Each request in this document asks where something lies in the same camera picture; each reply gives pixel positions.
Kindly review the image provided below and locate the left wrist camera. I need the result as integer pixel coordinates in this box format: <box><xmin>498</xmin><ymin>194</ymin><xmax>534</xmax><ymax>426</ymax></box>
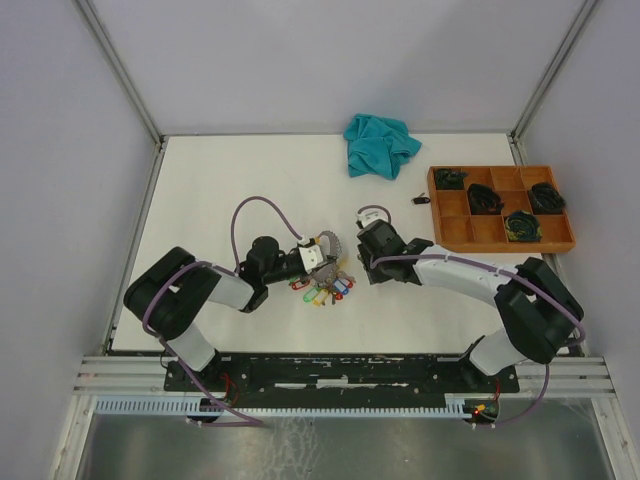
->
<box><xmin>298</xmin><ymin>238</ymin><xmax>326</xmax><ymax>273</ymax></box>

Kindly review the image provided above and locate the aluminium frame rail right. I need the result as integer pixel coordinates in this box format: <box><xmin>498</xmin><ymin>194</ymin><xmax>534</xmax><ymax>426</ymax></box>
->
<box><xmin>509</xmin><ymin>0</ymin><xmax>601</xmax><ymax>143</ymax></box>

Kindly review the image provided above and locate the black green strap bundle bottom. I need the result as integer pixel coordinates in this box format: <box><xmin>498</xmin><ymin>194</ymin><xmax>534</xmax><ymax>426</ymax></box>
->
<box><xmin>502</xmin><ymin>209</ymin><xmax>544</xmax><ymax>245</ymax></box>

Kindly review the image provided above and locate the large metal keyring yellow handle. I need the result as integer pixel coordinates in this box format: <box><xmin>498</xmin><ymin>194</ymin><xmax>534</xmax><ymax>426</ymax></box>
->
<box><xmin>288</xmin><ymin>230</ymin><xmax>356</xmax><ymax>307</ymax></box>

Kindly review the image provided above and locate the aluminium frame rail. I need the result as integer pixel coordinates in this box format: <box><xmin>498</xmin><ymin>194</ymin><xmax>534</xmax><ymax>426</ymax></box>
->
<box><xmin>72</xmin><ymin>0</ymin><xmax>166</xmax><ymax>146</ymax></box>
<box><xmin>509</xmin><ymin>0</ymin><xmax>601</xmax><ymax>143</ymax></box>

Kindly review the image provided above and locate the black strap bundle middle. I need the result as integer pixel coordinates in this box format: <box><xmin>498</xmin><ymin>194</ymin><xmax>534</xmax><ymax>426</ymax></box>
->
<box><xmin>466</xmin><ymin>182</ymin><xmax>506</xmax><ymax>216</ymax></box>

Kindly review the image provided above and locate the black strap bundle top left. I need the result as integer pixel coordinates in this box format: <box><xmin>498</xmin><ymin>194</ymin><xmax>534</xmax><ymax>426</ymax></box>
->
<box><xmin>432</xmin><ymin>168</ymin><xmax>469</xmax><ymax>191</ymax></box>

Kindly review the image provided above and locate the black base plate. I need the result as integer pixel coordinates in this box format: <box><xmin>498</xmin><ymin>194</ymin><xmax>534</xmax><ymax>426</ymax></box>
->
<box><xmin>195</xmin><ymin>352</ymin><xmax>520</xmax><ymax>409</ymax></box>

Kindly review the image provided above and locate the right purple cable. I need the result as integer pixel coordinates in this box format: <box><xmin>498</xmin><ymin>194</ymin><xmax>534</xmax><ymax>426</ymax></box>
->
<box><xmin>357</xmin><ymin>204</ymin><xmax>586</xmax><ymax>429</ymax></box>

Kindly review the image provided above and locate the red key tag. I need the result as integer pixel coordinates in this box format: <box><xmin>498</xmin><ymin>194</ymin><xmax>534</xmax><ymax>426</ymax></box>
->
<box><xmin>290</xmin><ymin>280</ymin><xmax>309</xmax><ymax>291</ymax></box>

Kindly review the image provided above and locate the green key tag on ring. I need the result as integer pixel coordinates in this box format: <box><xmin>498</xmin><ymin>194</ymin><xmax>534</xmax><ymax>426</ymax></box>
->
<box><xmin>303</xmin><ymin>288</ymin><xmax>317</xmax><ymax>303</ymax></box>

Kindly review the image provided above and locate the blue key tag key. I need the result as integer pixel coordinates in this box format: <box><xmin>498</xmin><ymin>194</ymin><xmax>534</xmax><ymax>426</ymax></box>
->
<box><xmin>333</xmin><ymin>278</ymin><xmax>353</xmax><ymax>296</ymax></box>

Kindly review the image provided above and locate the yellow key tag key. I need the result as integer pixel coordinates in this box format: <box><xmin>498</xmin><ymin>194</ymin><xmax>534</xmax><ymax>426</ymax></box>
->
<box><xmin>313</xmin><ymin>292</ymin><xmax>328</xmax><ymax>306</ymax></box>

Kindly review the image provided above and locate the aluminium frame rail left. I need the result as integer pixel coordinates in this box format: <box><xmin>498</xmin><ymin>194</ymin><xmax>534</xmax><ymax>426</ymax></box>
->
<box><xmin>72</xmin><ymin>0</ymin><xmax>166</xmax><ymax>146</ymax></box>

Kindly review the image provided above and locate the teal cloth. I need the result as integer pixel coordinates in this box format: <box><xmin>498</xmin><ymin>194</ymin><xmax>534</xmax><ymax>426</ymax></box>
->
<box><xmin>343</xmin><ymin>114</ymin><xmax>422</xmax><ymax>181</ymax></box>

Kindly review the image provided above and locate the white cable duct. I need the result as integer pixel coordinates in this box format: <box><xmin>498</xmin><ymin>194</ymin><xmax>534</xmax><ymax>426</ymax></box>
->
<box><xmin>93</xmin><ymin>393</ymin><xmax>476</xmax><ymax>416</ymax></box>

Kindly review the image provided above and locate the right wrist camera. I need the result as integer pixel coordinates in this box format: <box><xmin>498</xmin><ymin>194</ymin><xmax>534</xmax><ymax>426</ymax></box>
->
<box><xmin>356</xmin><ymin>209</ymin><xmax>386</xmax><ymax>229</ymax></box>

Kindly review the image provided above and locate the black strap bundle right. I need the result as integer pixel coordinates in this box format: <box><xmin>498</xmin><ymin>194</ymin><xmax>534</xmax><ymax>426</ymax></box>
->
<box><xmin>528</xmin><ymin>181</ymin><xmax>567</xmax><ymax>214</ymax></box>

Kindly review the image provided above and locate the black key tag key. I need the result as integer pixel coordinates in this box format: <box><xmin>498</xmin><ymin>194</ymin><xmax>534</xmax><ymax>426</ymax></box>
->
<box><xmin>411</xmin><ymin>194</ymin><xmax>431</xmax><ymax>205</ymax></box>

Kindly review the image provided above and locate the wooden compartment tray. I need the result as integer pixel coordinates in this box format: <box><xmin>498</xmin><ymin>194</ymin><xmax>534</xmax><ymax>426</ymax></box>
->
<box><xmin>427</xmin><ymin>165</ymin><xmax>576</xmax><ymax>254</ymax></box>

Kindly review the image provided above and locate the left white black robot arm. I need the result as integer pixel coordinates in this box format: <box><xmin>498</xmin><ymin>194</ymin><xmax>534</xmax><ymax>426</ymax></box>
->
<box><xmin>123</xmin><ymin>231</ymin><xmax>342</xmax><ymax>390</ymax></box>

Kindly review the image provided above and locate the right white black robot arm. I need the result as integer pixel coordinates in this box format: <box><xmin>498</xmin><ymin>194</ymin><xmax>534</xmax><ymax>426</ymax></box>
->
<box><xmin>356</xmin><ymin>219</ymin><xmax>586</xmax><ymax>391</ymax></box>

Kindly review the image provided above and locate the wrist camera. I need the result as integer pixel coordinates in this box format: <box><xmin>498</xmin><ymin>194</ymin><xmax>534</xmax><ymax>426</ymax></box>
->
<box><xmin>298</xmin><ymin>238</ymin><xmax>326</xmax><ymax>273</ymax></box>
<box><xmin>356</xmin><ymin>209</ymin><xmax>386</xmax><ymax>229</ymax></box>

